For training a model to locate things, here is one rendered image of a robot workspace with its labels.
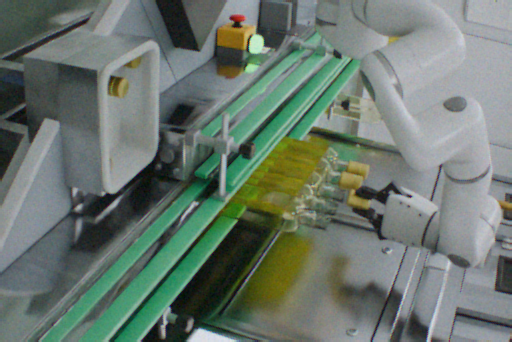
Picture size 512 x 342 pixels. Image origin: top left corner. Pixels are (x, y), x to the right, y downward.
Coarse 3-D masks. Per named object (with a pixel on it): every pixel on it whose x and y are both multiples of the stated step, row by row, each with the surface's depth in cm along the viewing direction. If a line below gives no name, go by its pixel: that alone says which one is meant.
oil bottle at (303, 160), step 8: (272, 152) 142; (280, 152) 142; (288, 152) 142; (296, 152) 143; (280, 160) 140; (288, 160) 139; (296, 160) 140; (304, 160) 140; (312, 160) 140; (320, 160) 140; (304, 168) 138; (312, 168) 138; (320, 168) 138; (328, 168) 139; (328, 176) 139
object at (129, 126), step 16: (144, 48) 105; (112, 64) 97; (144, 64) 111; (128, 80) 113; (144, 80) 113; (112, 96) 113; (128, 96) 115; (144, 96) 114; (112, 112) 114; (128, 112) 116; (144, 112) 115; (112, 128) 116; (128, 128) 118; (144, 128) 117; (112, 144) 117; (128, 144) 119; (144, 144) 118; (112, 160) 114; (128, 160) 115; (144, 160) 116; (112, 176) 110; (128, 176) 111; (112, 192) 107
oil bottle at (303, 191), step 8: (256, 176) 133; (264, 176) 133; (272, 176) 134; (256, 184) 131; (264, 184) 131; (272, 184) 131; (280, 184) 131; (288, 184) 131; (296, 184) 131; (304, 184) 132; (288, 192) 129; (296, 192) 129; (304, 192) 129; (312, 192) 130; (304, 200) 128; (312, 200) 130
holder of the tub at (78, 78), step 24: (96, 48) 104; (120, 48) 104; (72, 72) 98; (96, 72) 96; (72, 96) 100; (96, 96) 98; (72, 120) 102; (96, 120) 100; (72, 144) 104; (96, 144) 102; (72, 168) 106; (96, 168) 104; (72, 192) 110; (96, 192) 106; (120, 192) 117; (96, 216) 110
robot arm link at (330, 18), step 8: (320, 0) 120; (328, 0) 118; (336, 0) 117; (320, 8) 121; (328, 8) 119; (336, 8) 118; (320, 16) 121; (328, 16) 120; (336, 16) 119; (336, 24) 120
